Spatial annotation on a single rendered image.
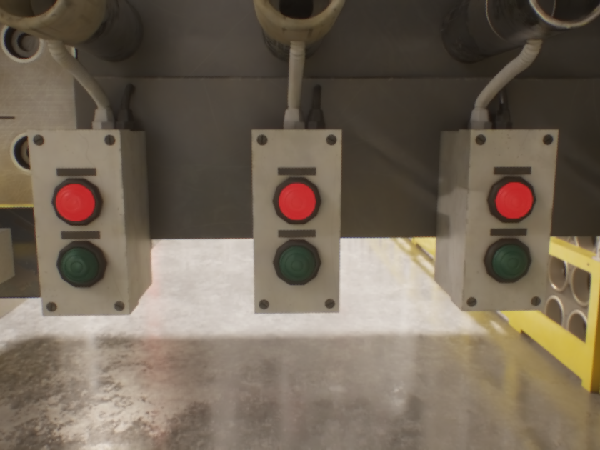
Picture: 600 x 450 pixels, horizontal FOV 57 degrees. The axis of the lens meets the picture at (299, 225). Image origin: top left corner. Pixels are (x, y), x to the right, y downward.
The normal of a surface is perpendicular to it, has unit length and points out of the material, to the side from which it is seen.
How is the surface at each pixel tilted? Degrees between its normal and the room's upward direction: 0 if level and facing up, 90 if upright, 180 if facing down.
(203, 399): 0
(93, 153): 90
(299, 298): 90
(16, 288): 90
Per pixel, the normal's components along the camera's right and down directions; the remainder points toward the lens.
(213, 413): 0.00, -0.99
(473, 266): 0.04, 0.17
